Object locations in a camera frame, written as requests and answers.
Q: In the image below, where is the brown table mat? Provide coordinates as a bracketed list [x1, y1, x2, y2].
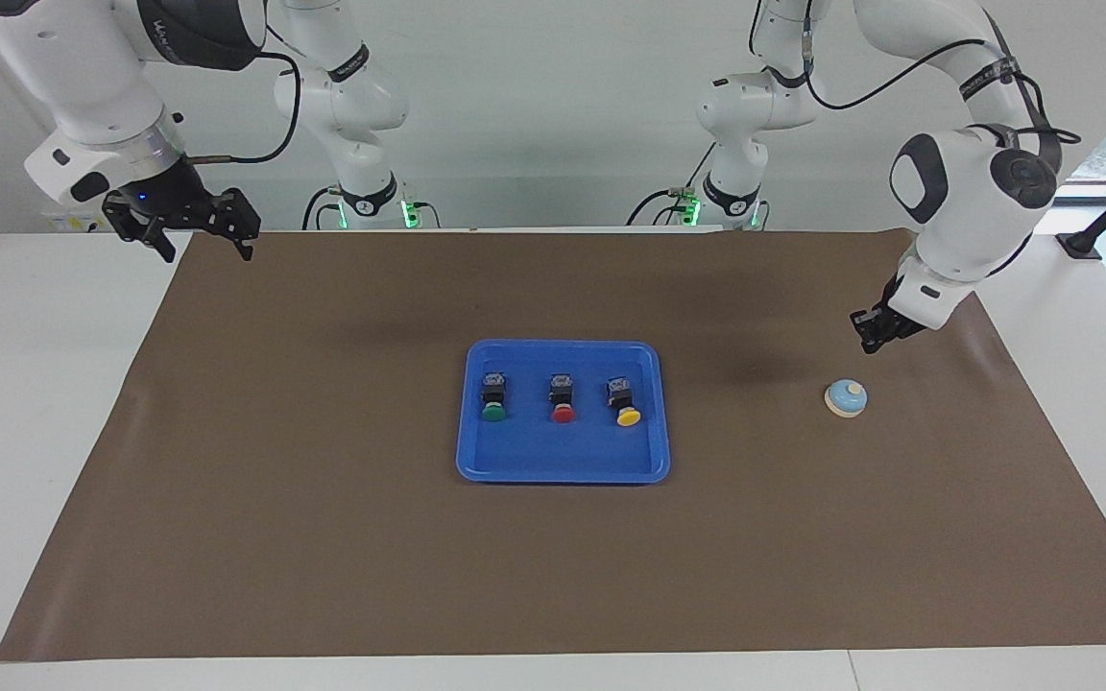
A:
[0, 230, 1106, 663]

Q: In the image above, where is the light blue desk bell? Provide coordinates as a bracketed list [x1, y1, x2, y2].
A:
[824, 379, 869, 420]

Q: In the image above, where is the white wall socket box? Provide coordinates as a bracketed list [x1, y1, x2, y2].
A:
[42, 209, 122, 233]

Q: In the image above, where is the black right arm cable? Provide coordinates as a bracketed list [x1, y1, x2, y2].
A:
[186, 50, 302, 164]

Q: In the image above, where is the black base cable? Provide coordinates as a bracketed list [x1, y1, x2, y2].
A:
[626, 144, 717, 228]
[301, 185, 343, 231]

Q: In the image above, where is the yellow push button switch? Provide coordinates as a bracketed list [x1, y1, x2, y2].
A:
[607, 376, 642, 428]

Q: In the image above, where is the blue plastic tray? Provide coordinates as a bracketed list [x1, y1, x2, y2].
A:
[455, 339, 672, 486]

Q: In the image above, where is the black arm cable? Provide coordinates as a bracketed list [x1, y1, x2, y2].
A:
[186, 50, 302, 164]
[803, 0, 1082, 145]

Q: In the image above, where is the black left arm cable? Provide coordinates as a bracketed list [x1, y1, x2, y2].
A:
[803, 0, 1082, 145]

